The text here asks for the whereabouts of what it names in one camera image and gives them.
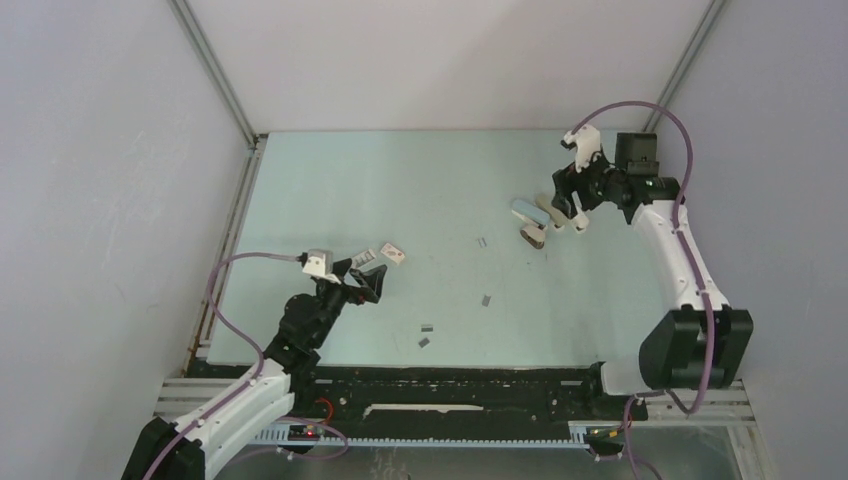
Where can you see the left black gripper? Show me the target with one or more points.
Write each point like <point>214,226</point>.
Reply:
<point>369,283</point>

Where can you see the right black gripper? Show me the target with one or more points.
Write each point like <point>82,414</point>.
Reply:
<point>567,181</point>

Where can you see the staple box tray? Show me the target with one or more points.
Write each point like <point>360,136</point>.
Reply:
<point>363,258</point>

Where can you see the white staple box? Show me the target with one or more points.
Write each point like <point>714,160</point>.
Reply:
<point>393,253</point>

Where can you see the grey white stapler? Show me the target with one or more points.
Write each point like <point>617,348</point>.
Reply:
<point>557,218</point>

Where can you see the light blue stapler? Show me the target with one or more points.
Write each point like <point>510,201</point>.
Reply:
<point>530,213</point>

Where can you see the beige brown mini stapler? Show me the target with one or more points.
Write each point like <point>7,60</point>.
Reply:
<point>534,236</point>

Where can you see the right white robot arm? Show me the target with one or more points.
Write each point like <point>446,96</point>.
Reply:
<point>700,341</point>

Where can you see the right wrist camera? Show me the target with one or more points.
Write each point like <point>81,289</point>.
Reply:
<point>585,142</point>

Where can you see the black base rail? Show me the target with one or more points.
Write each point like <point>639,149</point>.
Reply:
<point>458,404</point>

